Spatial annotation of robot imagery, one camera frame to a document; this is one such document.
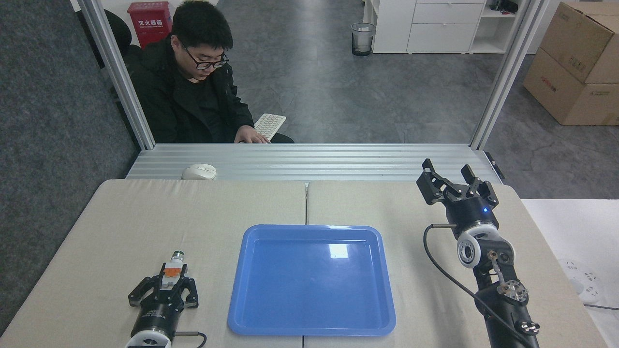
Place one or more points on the white drawer cabinet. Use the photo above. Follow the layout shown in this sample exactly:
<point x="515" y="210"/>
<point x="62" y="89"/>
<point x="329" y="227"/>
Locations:
<point x="435" y="29"/>

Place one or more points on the white orange switch part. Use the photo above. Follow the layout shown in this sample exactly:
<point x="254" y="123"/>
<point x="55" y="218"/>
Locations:
<point x="173" y="268"/>

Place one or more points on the white computer mouse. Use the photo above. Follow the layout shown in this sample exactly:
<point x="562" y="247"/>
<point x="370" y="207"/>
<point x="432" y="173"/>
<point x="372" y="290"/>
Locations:
<point x="198" y="171"/>

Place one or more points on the black office chair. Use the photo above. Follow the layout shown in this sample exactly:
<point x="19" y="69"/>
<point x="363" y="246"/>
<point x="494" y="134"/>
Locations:
<point x="121" y="34"/>

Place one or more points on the white keyboard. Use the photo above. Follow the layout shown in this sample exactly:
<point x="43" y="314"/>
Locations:
<point x="271" y="124"/>

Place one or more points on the blue plastic tray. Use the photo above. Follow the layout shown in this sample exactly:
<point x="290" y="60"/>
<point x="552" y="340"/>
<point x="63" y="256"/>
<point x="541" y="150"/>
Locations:
<point x="312" y="280"/>

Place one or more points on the cardboard box with red print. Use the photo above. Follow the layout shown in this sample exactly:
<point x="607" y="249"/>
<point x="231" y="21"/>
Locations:
<point x="566" y="96"/>

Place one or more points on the red fire extinguisher box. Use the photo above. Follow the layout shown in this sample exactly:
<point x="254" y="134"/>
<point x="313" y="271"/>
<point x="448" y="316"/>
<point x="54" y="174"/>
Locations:
<point x="149" y="21"/>

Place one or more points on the silver aluminium rail frame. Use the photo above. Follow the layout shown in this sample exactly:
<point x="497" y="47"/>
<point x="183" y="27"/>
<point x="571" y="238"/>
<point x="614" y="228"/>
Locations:
<point x="314" y="162"/>

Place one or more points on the black frame bracket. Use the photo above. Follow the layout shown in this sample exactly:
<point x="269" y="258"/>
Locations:
<point x="495" y="165"/>

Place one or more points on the large cardboard box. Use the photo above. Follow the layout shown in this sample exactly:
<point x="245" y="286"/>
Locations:
<point x="582" y="38"/>

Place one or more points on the person's hand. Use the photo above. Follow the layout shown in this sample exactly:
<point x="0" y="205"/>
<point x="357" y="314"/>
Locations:
<point x="251" y="134"/>

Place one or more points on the silver aluminium post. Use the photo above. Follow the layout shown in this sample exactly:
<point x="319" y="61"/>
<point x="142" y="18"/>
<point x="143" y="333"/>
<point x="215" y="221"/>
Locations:
<point x="508" y="72"/>
<point x="118" y="77"/>

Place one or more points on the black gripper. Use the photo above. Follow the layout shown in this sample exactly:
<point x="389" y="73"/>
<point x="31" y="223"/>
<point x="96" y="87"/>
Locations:
<point x="471" y="212"/>
<point x="159" y="311"/>

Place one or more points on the white side table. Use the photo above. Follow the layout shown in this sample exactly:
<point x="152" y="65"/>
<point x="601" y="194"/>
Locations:
<point x="575" y="232"/>

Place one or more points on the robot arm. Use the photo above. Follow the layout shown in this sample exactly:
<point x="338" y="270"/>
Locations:
<point x="498" y="280"/>
<point x="147" y="339"/>

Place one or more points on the person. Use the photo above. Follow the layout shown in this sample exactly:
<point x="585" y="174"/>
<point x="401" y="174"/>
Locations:
<point x="186" y="96"/>

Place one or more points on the white power strip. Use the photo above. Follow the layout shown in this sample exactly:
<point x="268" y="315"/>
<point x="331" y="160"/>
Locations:
<point x="582" y="282"/>

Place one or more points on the dark mesh waste bin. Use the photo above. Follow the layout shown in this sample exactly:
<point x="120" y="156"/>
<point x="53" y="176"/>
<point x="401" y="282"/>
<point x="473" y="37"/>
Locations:
<point x="362" y="39"/>

